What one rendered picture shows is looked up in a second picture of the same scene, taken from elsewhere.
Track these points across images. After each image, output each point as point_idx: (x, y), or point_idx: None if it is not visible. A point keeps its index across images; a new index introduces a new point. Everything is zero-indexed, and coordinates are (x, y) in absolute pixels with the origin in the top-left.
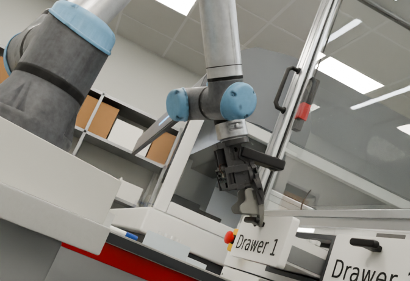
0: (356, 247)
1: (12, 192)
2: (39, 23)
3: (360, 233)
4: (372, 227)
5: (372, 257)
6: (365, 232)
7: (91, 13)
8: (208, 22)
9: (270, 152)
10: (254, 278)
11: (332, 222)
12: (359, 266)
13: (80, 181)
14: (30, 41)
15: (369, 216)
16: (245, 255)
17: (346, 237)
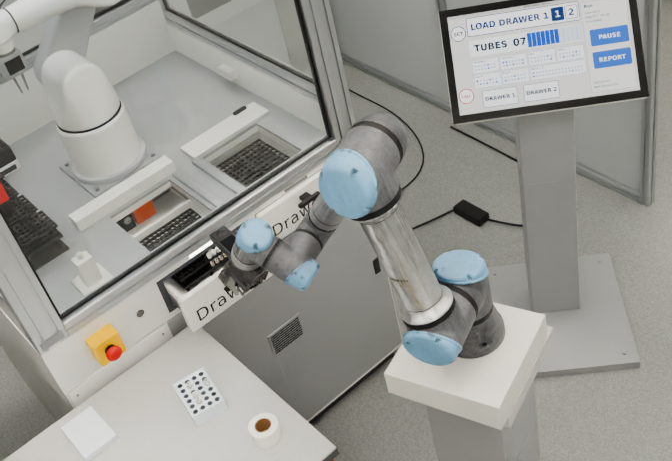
0: (284, 208)
1: None
2: (459, 308)
3: (269, 201)
4: (279, 191)
5: (301, 201)
6: (274, 197)
7: (471, 251)
8: None
9: (17, 266)
10: (158, 330)
11: (236, 218)
12: (294, 212)
13: None
14: (487, 297)
15: (271, 188)
16: (226, 305)
17: (270, 211)
